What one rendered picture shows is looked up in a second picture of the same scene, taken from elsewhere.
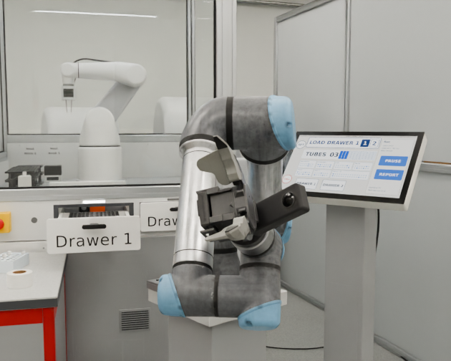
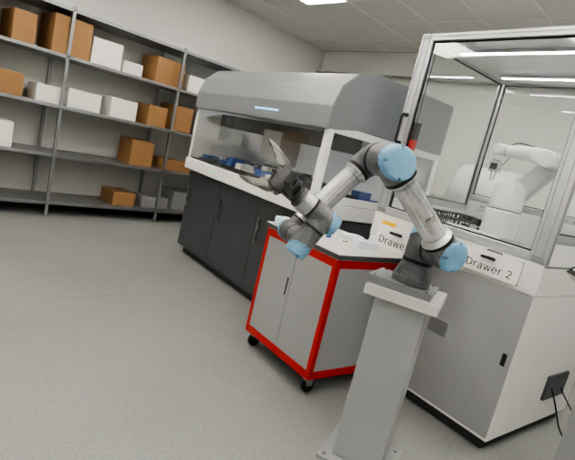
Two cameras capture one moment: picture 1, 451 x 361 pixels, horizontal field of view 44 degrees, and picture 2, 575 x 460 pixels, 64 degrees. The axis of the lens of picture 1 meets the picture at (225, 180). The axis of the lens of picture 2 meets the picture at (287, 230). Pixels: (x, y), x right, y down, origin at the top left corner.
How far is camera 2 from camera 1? 138 cm
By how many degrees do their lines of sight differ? 63
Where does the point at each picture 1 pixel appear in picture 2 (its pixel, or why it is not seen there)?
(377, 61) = not seen: outside the picture
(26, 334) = (325, 268)
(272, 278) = (305, 230)
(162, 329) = (453, 343)
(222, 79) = (565, 163)
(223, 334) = (381, 308)
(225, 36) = not seen: outside the picture
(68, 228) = (386, 232)
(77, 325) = not seen: hidden behind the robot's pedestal
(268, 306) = (293, 242)
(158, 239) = (471, 277)
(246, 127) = (370, 159)
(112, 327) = not seen: hidden behind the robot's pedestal
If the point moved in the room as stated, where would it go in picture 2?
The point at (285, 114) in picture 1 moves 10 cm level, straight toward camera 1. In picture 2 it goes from (385, 153) to (358, 146)
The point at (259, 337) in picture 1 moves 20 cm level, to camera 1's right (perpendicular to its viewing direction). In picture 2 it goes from (412, 330) to (450, 356)
